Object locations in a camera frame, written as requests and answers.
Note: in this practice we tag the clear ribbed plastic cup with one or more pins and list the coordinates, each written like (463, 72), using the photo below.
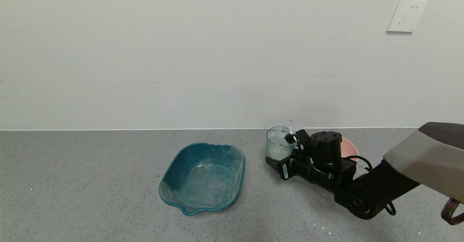
(275, 149)

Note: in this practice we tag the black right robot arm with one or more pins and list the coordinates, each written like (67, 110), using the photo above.
(380, 184)

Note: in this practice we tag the pink bowl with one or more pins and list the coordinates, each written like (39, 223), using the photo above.
(349, 149)

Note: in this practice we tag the white wall socket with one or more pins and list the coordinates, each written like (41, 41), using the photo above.
(406, 15)

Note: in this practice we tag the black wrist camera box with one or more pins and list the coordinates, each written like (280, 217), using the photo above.
(303, 138)

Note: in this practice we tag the teal plastic tray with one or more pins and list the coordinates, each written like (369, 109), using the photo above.
(203, 176)

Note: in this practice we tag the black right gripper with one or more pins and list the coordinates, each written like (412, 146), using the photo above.
(284, 170)

